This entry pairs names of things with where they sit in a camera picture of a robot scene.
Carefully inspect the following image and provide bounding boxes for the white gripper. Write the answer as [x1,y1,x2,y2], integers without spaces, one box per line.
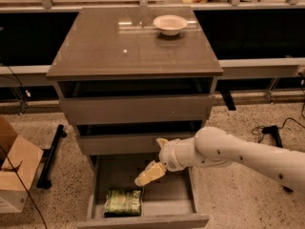
[134,137,205,187]

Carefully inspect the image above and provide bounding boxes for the green jalapeno chip bag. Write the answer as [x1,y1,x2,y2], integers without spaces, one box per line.
[104,189,143,218]

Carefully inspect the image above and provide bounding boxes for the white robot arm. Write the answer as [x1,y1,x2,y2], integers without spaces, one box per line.
[134,127,305,193]

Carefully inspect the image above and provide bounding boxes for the grey middle drawer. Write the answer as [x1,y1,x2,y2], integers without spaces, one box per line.
[77,120,202,156]

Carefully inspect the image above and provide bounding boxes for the grey drawer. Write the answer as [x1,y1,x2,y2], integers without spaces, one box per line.
[58,77,214,125]
[77,120,202,156]
[77,153,209,229]

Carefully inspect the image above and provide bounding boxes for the grey top drawer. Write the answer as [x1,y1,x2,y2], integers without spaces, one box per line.
[58,77,214,125]

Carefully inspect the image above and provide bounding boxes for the grey bottom drawer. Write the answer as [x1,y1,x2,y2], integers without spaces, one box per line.
[77,153,209,229]

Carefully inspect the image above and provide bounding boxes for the grey drawer cabinet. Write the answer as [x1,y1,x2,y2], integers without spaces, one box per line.
[45,6,224,229]

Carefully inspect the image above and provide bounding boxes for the black right stand leg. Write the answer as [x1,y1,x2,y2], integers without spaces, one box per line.
[261,125,295,194]

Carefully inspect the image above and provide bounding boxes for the black stand leg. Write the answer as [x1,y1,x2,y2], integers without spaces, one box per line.
[261,125,295,194]
[36,124,67,189]

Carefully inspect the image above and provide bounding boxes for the black left stand leg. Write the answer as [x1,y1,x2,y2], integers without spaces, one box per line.
[36,124,67,189]

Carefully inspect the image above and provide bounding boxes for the white bowl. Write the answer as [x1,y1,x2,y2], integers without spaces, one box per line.
[153,15,188,36]

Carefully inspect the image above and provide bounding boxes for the cardboard box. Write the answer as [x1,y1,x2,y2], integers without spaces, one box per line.
[0,116,43,214]

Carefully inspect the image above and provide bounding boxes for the black floor cable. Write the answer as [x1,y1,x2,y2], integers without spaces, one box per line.
[251,116,305,136]

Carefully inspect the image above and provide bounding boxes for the black cable at left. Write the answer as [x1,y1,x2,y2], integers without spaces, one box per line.
[0,64,49,229]

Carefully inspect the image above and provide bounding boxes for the grey horizontal rail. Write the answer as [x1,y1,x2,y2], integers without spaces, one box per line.
[0,57,305,88]

